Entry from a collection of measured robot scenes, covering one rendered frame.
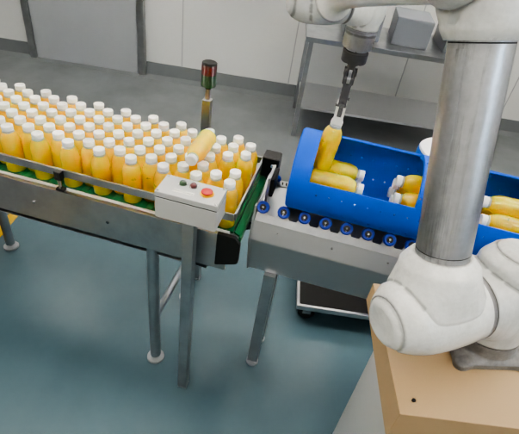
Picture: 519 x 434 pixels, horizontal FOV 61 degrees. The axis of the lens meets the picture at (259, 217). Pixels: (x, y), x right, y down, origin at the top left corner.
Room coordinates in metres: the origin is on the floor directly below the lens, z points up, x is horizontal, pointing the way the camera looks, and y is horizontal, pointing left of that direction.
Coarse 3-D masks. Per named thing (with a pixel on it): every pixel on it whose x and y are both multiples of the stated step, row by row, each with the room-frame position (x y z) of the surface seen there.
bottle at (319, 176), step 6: (312, 174) 1.25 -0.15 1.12; (318, 174) 1.25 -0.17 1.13; (324, 174) 1.26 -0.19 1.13; (330, 174) 1.26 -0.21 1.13; (336, 174) 1.26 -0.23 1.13; (312, 180) 1.24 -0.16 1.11; (318, 180) 1.24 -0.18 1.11; (324, 180) 1.24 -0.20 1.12; (330, 180) 1.24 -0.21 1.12; (336, 180) 1.24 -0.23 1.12; (342, 180) 1.24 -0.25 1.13; (348, 180) 1.24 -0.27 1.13; (354, 180) 1.26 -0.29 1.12; (330, 186) 1.23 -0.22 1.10; (336, 186) 1.23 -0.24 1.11; (342, 186) 1.23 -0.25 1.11; (348, 186) 1.23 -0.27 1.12; (354, 186) 1.23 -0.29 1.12; (354, 192) 1.23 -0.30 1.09
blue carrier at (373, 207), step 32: (352, 160) 1.44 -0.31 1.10; (384, 160) 1.42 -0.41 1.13; (416, 160) 1.38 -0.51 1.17; (288, 192) 1.19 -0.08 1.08; (320, 192) 1.18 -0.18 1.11; (352, 192) 1.17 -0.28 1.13; (384, 192) 1.39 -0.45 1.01; (512, 192) 1.35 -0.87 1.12; (384, 224) 1.15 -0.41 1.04; (416, 224) 1.13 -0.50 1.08; (480, 224) 1.12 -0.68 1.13
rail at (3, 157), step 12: (0, 156) 1.27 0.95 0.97; (12, 156) 1.27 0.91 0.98; (36, 168) 1.25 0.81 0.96; (48, 168) 1.25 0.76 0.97; (60, 168) 1.25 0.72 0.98; (84, 180) 1.23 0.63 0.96; (96, 180) 1.22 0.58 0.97; (132, 192) 1.20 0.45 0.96; (144, 192) 1.19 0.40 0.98; (228, 216) 1.15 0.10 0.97
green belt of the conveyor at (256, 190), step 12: (0, 168) 1.29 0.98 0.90; (48, 180) 1.27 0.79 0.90; (264, 180) 1.52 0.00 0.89; (84, 192) 1.24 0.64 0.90; (252, 192) 1.42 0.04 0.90; (132, 204) 1.22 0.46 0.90; (144, 204) 1.22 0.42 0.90; (252, 204) 1.34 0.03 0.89; (240, 216) 1.25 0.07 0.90; (228, 228) 1.17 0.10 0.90; (240, 228) 1.19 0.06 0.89; (240, 240) 1.15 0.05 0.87
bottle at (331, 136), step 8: (328, 128) 1.31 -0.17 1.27; (336, 128) 1.30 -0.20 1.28; (328, 136) 1.29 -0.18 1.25; (336, 136) 1.29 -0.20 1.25; (320, 144) 1.31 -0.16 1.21; (328, 144) 1.29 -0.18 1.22; (336, 144) 1.29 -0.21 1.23; (320, 152) 1.30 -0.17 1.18; (328, 152) 1.29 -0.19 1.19; (336, 152) 1.31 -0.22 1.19; (320, 160) 1.29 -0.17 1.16; (328, 160) 1.29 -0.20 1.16; (320, 168) 1.29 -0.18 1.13; (328, 168) 1.30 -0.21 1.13
